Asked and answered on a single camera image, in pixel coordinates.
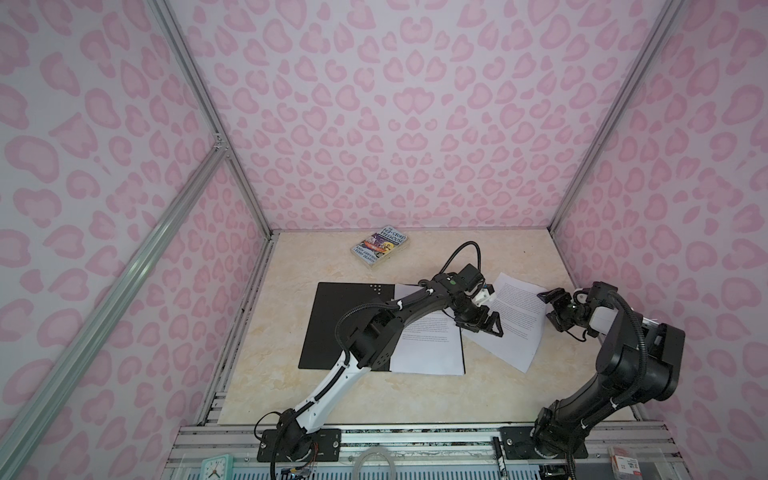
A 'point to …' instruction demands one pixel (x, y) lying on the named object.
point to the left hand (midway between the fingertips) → (492, 331)
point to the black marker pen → (500, 458)
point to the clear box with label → (624, 467)
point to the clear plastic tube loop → (368, 451)
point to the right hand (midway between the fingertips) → (546, 299)
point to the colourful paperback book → (378, 246)
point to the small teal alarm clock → (217, 468)
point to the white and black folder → (332, 302)
